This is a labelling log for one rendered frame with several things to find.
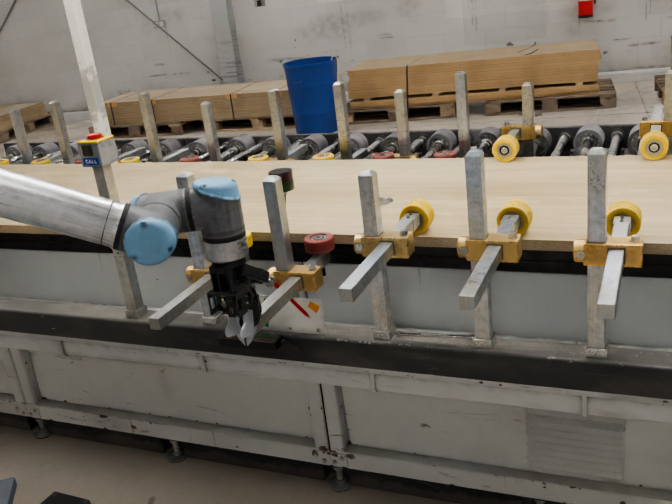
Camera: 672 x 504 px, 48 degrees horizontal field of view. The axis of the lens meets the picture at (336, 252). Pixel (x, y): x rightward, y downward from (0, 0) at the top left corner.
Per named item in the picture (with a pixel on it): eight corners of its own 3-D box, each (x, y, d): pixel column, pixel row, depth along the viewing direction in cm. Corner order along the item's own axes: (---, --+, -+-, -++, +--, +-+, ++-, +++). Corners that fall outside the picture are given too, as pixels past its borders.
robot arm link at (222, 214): (190, 177, 157) (238, 170, 158) (200, 233, 162) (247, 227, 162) (186, 188, 149) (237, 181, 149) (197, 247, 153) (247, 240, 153)
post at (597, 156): (604, 362, 166) (605, 150, 149) (587, 361, 168) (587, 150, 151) (605, 355, 169) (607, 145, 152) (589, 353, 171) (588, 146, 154)
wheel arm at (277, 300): (255, 339, 168) (252, 322, 166) (242, 338, 169) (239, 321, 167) (331, 263, 204) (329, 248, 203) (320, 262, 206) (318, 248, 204)
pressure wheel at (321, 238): (331, 281, 199) (326, 241, 195) (304, 280, 202) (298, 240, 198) (343, 269, 206) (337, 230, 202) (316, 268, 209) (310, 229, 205)
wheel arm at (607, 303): (616, 320, 133) (617, 302, 132) (595, 319, 135) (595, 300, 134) (631, 223, 176) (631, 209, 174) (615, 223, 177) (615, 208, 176)
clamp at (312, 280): (316, 292, 188) (313, 273, 186) (268, 289, 193) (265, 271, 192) (325, 283, 193) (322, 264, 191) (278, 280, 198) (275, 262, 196)
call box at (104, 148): (103, 169, 198) (96, 140, 196) (82, 170, 201) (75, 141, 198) (120, 162, 204) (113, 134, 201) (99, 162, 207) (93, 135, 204)
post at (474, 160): (490, 352, 176) (480, 152, 159) (476, 351, 178) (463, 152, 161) (494, 345, 179) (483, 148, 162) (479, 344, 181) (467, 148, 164)
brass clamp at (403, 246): (408, 259, 174) (406, 239, 172) (353, 257, 179) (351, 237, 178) (415, 249, 179) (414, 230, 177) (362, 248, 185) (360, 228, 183)
